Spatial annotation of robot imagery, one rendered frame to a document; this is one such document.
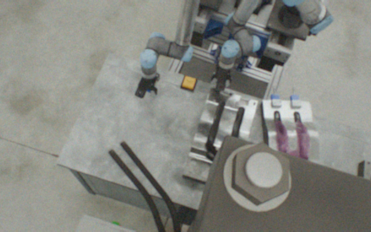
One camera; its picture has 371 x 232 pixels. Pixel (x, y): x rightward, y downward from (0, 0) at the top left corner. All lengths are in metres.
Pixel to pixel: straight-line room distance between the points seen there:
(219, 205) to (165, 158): 1.29
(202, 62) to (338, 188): 2.26
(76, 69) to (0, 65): 0.60
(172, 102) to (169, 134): 0.19
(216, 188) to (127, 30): 2.73
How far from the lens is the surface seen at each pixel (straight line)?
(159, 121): 1.95
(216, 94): 1.94
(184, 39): 1.68
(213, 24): 2.17
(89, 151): 1.93
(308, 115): 2.06
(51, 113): 2.96
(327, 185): 0.67
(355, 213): 0.68
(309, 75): 3.26
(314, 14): 1.82
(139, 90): 1.82
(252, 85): 2.81
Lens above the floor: 2.60
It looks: 66 degrees down
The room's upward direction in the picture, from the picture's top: 9 degrees clockwise
